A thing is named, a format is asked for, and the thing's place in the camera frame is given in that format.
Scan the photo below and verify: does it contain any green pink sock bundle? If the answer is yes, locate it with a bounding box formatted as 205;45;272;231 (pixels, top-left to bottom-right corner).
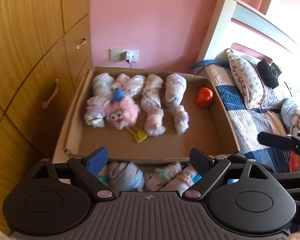
143;162;182;191

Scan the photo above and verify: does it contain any pink fluffy toy bird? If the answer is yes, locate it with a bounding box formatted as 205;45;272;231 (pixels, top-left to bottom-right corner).
106;88;147;143

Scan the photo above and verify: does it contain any cardboard box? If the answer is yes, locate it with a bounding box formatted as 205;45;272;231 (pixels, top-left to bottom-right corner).
53;67;239;163

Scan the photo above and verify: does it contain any white lilac sock bundle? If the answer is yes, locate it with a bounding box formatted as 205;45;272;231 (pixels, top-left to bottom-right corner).
84;95;110;128

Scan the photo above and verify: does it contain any wooden wardrobe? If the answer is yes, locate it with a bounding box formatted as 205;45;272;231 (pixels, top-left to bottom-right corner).
0;0;92;233

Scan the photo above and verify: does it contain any white teal sock bundle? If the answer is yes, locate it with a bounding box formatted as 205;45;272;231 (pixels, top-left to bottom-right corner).
91;73;115;97

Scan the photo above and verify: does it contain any orange ball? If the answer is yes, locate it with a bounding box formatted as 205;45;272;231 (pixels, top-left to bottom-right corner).
194;87;214;108

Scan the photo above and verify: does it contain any cartoon print pillow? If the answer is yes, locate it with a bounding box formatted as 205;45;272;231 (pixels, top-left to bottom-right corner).
281;98;300;135

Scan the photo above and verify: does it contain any small white sock bundle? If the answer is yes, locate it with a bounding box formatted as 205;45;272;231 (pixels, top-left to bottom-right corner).
111;73;130;90

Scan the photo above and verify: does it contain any white patterned sock roll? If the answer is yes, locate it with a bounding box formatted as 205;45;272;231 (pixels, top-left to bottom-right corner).
140;74;163;112

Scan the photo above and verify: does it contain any grey knitted sock roll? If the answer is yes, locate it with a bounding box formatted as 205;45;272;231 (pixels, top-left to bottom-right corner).
165;73;187;108

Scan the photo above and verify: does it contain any wall socket plate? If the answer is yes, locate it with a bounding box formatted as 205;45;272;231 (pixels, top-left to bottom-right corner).
109;49;139;63

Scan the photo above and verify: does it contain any clear plastic bundle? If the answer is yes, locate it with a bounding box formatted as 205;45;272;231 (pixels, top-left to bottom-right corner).
122;75;146;100

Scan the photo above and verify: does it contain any cream bed headboard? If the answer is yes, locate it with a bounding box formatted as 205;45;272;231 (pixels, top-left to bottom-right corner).
197;0;300;66

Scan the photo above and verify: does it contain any blue white checked quilt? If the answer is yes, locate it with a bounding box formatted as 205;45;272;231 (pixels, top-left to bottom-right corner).
190;60;291;173

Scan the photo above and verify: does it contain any white plug charger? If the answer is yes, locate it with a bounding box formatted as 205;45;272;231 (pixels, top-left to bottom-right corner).
124;50;134;63

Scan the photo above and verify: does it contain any black cloth on bed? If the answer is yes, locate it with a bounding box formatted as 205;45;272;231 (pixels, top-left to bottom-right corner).
257;59;282;89

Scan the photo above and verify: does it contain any red blue sock bundle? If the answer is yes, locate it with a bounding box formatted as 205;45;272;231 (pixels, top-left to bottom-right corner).
288;151;300;172

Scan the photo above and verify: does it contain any floral pillow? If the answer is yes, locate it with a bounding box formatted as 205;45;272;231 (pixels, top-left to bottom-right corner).
226;49;264;109

